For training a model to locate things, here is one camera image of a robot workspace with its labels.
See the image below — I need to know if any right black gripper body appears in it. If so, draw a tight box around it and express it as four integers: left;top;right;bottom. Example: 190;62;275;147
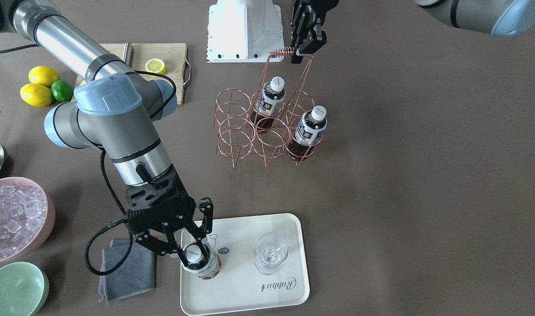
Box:
125;165;197;234

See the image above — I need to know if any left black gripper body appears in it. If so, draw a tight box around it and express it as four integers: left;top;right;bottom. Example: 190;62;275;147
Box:
290;0;339;36

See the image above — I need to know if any tea bottle two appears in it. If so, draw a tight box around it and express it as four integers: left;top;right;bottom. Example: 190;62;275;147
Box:
182;242;222;280

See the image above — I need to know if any copper wire bottle basket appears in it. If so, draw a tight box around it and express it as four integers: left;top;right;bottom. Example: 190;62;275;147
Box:
213;47;315;167

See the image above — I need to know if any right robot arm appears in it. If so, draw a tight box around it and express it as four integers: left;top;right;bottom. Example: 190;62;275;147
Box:
0;0;213;265

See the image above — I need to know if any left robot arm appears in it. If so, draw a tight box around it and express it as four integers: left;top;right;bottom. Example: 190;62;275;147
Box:
290;0;535;64

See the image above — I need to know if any tea bottle three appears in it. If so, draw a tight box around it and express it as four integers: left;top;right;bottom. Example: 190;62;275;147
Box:
250;76;286;134

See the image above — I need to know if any tea bottle one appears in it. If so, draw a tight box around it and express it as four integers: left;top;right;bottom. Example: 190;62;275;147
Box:
287;105;328;162

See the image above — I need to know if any grey folded cloth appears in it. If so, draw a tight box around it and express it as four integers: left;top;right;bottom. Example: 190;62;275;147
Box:
99;239;157;304

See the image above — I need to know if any clear wine glass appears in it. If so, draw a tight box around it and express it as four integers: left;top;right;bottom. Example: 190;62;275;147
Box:
253;232;289;275

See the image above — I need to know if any cream rabbit tray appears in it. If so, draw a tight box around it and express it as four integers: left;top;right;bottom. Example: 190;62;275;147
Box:
181;213;310;316

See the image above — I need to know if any wooden cutting board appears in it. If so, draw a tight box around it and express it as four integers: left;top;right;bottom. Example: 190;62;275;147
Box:
74;43;192;105

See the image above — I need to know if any pink bowl of ice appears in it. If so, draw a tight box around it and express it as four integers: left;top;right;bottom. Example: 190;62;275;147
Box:
0;177;55;262

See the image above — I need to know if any half lemon slice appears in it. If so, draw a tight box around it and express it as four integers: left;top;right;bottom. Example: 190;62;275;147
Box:
145;58;167;75

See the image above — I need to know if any green lime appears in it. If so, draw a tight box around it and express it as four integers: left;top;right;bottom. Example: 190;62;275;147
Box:
51;80;73;102

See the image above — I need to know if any green ceramic bowl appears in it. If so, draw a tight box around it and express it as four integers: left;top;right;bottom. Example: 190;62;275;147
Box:
0;262;50;316

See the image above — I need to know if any yellow lemon lower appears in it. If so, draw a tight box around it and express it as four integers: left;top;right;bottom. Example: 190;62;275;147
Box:
20;83;53;107

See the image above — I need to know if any yellow lemon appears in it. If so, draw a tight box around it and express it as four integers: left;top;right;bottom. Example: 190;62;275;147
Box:
28;65;60;88
20;83;53;107

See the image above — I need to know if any yellow lemon upper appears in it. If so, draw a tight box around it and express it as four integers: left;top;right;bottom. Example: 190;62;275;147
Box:
28;65;60;88

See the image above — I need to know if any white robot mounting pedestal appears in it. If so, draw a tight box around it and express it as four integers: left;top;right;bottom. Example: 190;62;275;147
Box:
206;0;284;63

